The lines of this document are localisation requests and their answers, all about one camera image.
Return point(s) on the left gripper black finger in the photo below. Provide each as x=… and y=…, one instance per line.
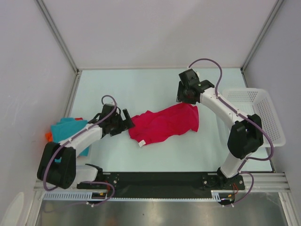
x=116, y=131
x=127, y=121

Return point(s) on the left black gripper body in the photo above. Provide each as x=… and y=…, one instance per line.
x=117, y=122

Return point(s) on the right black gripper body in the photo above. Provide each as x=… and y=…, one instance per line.
x=183, y=95

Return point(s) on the red t shirt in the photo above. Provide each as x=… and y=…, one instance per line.
x=157, y=127

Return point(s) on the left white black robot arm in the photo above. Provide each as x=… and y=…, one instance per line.
x=58, y=165

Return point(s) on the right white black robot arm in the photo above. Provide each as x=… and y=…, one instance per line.
x=245, y=135

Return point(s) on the teal folded t shirt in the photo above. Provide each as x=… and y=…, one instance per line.
x=66, y=128

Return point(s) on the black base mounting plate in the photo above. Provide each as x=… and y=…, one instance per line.
x=169, y=185

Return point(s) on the orange folded t shirt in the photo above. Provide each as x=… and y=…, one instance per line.
x=49, y=137

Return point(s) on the white plastic basket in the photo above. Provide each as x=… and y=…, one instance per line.
x=258, y=101

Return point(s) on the white slotted cable duct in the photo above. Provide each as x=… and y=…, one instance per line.
x=101, y=196

